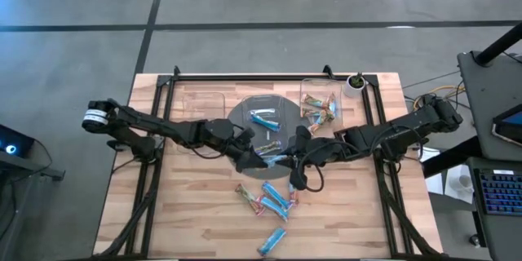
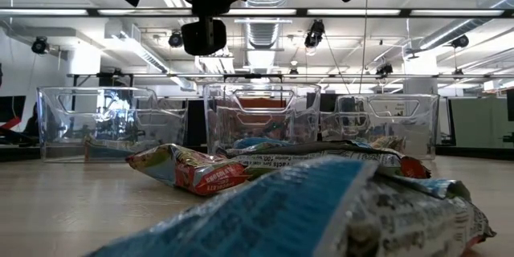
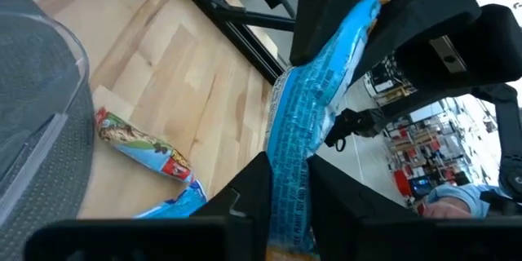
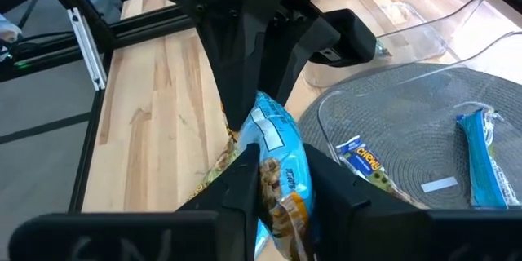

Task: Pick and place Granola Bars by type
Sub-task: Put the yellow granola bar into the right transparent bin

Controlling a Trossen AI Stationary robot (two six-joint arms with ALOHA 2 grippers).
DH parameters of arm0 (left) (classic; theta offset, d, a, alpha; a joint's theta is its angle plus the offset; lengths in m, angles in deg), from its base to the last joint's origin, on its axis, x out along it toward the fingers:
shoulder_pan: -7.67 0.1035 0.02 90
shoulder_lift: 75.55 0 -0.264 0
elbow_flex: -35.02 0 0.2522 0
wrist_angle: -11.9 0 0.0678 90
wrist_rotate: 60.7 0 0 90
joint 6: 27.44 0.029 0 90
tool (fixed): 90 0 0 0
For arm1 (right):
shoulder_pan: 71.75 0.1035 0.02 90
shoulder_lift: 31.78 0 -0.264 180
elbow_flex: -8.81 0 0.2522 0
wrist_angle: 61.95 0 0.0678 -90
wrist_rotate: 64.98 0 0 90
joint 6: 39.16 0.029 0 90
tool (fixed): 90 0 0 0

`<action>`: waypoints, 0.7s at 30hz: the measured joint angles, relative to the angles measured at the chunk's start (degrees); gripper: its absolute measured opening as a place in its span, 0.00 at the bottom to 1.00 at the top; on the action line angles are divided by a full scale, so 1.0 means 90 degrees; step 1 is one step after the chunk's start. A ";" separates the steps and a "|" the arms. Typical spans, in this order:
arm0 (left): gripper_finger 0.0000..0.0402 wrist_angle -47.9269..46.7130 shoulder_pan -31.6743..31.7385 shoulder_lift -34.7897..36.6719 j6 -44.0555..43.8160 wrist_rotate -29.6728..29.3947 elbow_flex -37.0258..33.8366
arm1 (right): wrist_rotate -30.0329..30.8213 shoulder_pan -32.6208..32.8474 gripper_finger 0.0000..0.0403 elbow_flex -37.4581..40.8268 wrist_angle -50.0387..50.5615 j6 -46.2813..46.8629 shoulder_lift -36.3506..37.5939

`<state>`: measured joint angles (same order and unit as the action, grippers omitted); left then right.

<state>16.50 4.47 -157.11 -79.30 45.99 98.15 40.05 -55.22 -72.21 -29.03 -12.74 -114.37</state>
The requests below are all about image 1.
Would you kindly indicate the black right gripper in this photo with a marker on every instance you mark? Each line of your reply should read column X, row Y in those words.
column 326, row 149

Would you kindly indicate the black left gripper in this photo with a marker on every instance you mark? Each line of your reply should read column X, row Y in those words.
column 220, row 132

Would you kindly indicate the purple granola bar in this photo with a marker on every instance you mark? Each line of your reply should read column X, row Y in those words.
column 269, row 147

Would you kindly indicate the red green granola bar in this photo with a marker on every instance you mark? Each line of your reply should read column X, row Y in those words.
column 249, row 198
column 293, row 197

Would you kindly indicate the gold brown granola bar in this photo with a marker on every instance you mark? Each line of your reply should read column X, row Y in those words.
column 321, row 121
column 312, row 100
column 310, row 112

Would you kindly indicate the blue white granola bar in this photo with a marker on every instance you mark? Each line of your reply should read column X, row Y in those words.
column 331, row 104

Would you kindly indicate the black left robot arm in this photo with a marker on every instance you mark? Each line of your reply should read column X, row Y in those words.
column 134, row 120

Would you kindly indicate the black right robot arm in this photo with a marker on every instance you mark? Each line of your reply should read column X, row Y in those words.
column 408, row 124

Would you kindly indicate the round grey plate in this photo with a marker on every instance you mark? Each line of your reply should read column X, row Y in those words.
column 293, row 116

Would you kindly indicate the clear plastic bin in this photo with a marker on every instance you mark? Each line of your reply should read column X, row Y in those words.
column 261, row 102
column 200, row 104
column 322, row 85

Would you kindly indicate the small plant in white pot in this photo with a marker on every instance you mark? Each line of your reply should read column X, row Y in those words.
column 356, row 83

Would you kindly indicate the white paper sheet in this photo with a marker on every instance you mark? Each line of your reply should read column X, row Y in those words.
column 434, row 179

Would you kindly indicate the black stand beam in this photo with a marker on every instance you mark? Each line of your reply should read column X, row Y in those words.
column 448, row 159

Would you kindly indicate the white cup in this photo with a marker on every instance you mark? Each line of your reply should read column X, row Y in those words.
column 463, row 181

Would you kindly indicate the grey metal equipment cart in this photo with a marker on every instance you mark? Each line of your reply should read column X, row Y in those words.
column 481, row 98

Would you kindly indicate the backlit black keyboard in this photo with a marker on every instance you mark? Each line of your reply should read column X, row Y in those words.
column 499, row 191

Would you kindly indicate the black floor stand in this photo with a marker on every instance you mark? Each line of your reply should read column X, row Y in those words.
column 41, row 169

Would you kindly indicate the tablet screen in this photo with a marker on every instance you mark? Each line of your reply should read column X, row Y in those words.
column 510, row 124

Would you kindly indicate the dark grey desk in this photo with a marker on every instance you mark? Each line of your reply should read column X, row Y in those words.
column 501, row 236

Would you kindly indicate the black computer with blue light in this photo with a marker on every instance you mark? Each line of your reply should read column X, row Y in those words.
column 20, row 140

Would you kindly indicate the black round pole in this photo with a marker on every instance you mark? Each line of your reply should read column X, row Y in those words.
column 497, row 45

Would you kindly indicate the black aluminium rig frame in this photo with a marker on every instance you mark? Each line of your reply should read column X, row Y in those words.
column 265, row 77

